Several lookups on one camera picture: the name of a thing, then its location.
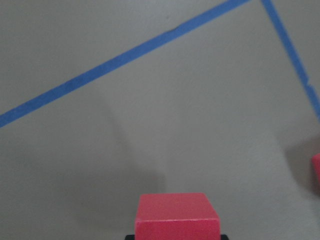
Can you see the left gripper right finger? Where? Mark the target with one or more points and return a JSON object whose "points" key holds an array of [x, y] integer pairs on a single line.
{"points": [[224, 237]]}

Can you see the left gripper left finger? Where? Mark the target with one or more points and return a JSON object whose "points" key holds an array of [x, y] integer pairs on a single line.
{"points": [[130, 237]]}

